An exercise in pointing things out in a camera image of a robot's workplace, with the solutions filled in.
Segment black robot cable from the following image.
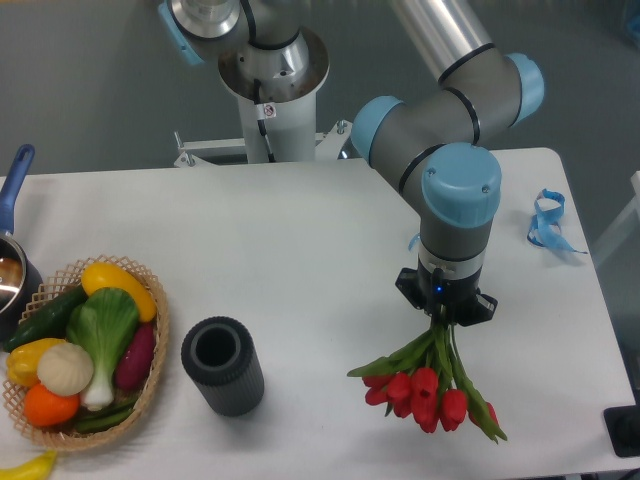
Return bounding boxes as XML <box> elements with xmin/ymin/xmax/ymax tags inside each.
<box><xmin>251</xmin><ymin>77</ymin><xmax>277</xmax><ymax>164</ymax></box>

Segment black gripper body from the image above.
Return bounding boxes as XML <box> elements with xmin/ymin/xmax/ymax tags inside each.
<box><xmin>395</xmin><ymin>267</ymin><xmax>498</xmax><ymax>327</ymax></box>

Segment yellow banana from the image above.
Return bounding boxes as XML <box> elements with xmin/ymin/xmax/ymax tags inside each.
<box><xmin>1</xmin><ymin>450</ymin><xmax>58</xmax><ymax>480</ymax></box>

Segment green bok choy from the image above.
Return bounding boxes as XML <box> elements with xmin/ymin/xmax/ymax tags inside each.
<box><xmin>66</xmin><ymin>287</ymin><xmax>139</xmax><ymax>412</ymax></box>

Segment green cucumber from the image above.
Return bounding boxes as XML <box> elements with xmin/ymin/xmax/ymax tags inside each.
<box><xmin>3</xmin><ymin>286</ymin><xmax>87</xmax><ymax>353</ymax></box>

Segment blue handled saucepan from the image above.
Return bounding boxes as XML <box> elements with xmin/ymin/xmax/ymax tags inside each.
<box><xmin>1</xmin><ymin>144</ymin><xmax>42</xmax><ymax>341</ymax></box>

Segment dark grey ribbed vase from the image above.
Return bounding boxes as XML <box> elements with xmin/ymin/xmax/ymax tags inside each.
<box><xmin>181</xmin><ymin>316</ymin><xmax>265</xmax><ymax>417</ymax></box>

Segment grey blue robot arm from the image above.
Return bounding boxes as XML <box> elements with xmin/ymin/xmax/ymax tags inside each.
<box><xmin>159</xmin><ymin>1</ymin><xmax>545</xmax><ymax>326</ymax></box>

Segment woven wicker basket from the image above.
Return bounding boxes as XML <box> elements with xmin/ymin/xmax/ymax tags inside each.
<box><xmin>3</xmin><ymin>255</ymin><xmax>169</xmax><ymax>452</ymax></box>

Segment blue ribbon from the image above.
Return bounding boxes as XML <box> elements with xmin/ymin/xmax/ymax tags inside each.
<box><xmin>526</xmin><ymin>189</ymin><xmax>587</xmax><ymax>254</ymax></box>

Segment black device at edge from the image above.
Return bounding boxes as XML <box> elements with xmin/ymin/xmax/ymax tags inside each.
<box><xmin>603</xmin><ymin>405</ymin><xmax>639</xmax><ymax>458</ymax></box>

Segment orange fruit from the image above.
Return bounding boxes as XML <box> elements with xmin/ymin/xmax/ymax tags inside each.
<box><xmin>23</xmin><ymin>384</ymin><xmax>80</xmax><ymax>427</ymax></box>

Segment yellow bell pepper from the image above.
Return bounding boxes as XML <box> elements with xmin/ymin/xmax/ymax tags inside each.
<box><xmin>6</xmin><ymin>338</ymin><xmax>65</xmax><ymax>388</ymax></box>

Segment white garlic bulb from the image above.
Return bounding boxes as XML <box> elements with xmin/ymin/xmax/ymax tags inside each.
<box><xmin>37</xmin><ymin>342</ymin><xmax>94</xmax><ymax>397</ymax></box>

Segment purple sweet potato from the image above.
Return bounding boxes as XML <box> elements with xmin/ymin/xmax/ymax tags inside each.
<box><xmin>114</xmin><ymin>323</ymin><xmax>155</xmax><ymax>391</ymax></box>

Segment green pea pods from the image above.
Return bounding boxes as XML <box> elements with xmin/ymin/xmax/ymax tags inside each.
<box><xmin>73</xmin><ymin>398</ymin><xmax>137</xmax><ymax>434</ymax></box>

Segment red tulip bouquet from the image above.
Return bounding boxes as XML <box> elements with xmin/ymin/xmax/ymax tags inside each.
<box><xmin>347</xmin><ymin>322</ymin><xmax>507</xmax><ymax>443</ymax></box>

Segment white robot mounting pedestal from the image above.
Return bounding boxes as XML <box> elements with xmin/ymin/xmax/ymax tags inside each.
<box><xmin>174</xmin><ymin>93</ymin><xmax>359</xmax><ymax>168</ymax></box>

